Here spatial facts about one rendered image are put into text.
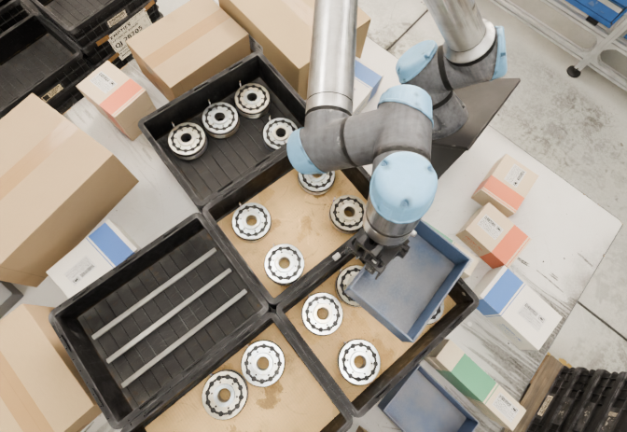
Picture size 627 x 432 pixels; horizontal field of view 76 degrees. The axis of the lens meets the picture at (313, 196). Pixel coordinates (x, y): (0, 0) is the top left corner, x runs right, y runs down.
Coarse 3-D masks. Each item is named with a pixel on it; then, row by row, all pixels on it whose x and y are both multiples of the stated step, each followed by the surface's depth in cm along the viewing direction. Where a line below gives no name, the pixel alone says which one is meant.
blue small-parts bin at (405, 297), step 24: (432, 240) 83; (408, 264) 83; (432, 264) 84; (456, 264) 83; (360, 288) 81; (384, 288) 81; (408, 288) 82; (432, 288) 82; (384, 312) 80; (408, 312) 80; (432, 312) 74; (408, 336) 72
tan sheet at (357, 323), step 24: (360, 264) 107; (288, 312) 102; (360, 312) 103; (312, 336) 100; (336, 336) 100; (360, 336) 101; (384, 336) 101; (336, 360) 98; (360, 360) 99; (384, 360) 99
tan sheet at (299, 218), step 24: (264, 192) 111; (288, 192) 112; (336, 192) 113; (288, 216) 110; (312, 216) 110; (240, 240) 107; (264, 240) 107; (288, 240) 108; (312, 240) 108; (336, 240) 108; (288, 264) 105; (312, 264) 106
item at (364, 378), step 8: (352, 344) 97; (360, 344) 97; (368, 344) 97; (344, 352) 97; (352, 352) 96; (368, 352) 97; (376, 352) 97; (344, 360) 96; (376, 360) 96; (344, 368) 95; (376, 368) 96; (344, 376) 94; (352, 376) 95; (360, 376) 95; (368, 376) 95; (360, 384) 94
